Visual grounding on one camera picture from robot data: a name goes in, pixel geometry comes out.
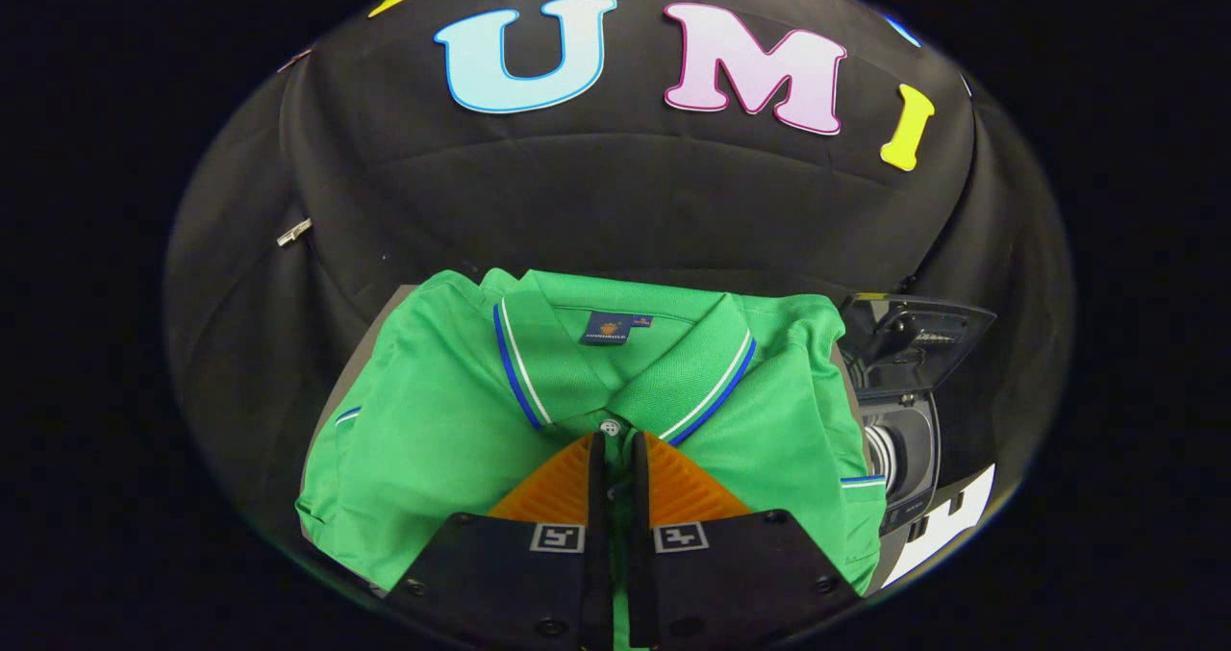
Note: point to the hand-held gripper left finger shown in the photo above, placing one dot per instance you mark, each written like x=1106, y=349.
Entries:
x=598, y=497

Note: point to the silver clip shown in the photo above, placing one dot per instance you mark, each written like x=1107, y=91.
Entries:
x=293, y=232

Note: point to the black backdrop cloth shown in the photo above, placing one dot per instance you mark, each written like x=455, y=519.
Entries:
x=625, y=199

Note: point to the grey cabinet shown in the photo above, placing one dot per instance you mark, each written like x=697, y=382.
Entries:
x=370, y=353

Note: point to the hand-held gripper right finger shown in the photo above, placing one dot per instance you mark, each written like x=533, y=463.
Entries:
x=639, y=497

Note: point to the green polo shirt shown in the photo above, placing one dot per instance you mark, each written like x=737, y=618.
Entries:
x=433, y=439

